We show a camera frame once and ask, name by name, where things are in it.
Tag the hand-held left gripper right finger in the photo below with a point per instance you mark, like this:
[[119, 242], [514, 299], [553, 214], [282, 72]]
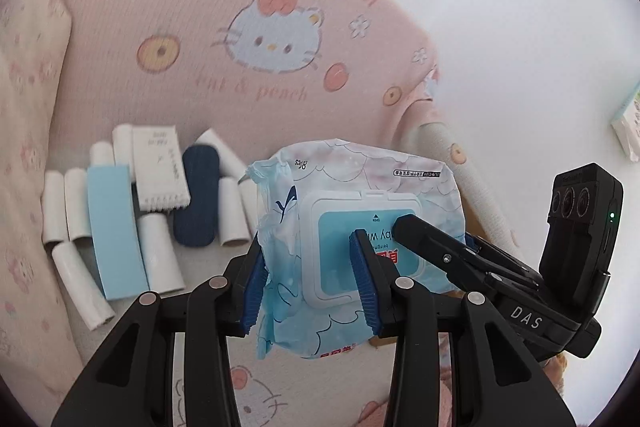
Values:
[[365, 287]]

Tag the cream floral pillow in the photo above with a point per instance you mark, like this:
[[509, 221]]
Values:
[[25, 107]]

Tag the brown fuzzy object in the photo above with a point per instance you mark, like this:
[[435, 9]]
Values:
[[555, 367]]

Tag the plain light blue box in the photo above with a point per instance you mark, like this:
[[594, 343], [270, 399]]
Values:
[[112, 232]]

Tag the pile of white paper tubes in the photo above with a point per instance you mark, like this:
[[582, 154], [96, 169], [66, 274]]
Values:
[[55, 212]]

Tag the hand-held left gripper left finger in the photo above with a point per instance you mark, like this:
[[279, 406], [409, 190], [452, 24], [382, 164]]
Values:
[[252, 294]]

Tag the blue wet wipes pack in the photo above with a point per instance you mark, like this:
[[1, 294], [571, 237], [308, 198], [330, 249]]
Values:
[[350, 177]]

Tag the pink Hello Kitty blanket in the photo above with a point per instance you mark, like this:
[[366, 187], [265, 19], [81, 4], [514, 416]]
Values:
[[175, 7]]

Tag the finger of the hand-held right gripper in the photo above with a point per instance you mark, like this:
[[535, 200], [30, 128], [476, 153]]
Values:
[[505, 259], [430, 247]]

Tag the pale green white box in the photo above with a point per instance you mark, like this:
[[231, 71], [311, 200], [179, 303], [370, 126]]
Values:
[[629, 127]]

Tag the navy glasses case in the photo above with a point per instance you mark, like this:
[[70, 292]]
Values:
[[197, 197]]

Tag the white spiral notebook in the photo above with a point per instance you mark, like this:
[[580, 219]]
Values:
[[157, 167]]

